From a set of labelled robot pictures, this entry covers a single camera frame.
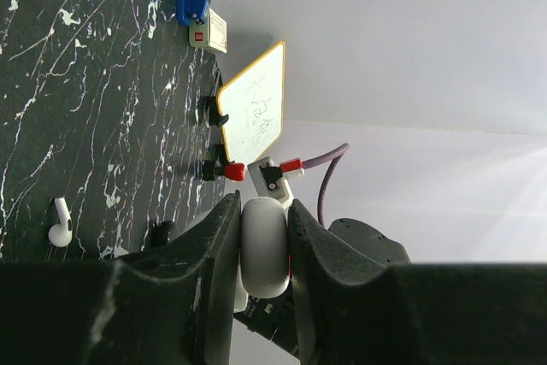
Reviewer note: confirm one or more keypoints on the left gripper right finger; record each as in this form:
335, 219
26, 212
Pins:
351, 309

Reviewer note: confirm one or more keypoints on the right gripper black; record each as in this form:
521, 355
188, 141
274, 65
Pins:
274, 318

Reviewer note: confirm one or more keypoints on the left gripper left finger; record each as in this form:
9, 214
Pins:
170, 305

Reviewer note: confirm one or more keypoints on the white earbud charging case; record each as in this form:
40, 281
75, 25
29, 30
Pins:
264, 260

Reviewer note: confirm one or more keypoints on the small black part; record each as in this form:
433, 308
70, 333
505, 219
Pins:
157, 234

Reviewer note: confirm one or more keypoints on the white earbud upper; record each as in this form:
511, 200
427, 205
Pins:
60, 235

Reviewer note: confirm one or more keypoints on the red emergency stop button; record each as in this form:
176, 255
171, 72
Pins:
212, 170

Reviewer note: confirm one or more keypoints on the small white box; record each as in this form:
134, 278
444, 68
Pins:
210, 35

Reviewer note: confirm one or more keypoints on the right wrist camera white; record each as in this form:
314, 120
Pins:
271, 179

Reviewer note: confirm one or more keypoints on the whiteboard with yellow frame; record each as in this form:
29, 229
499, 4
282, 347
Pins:
253, 101

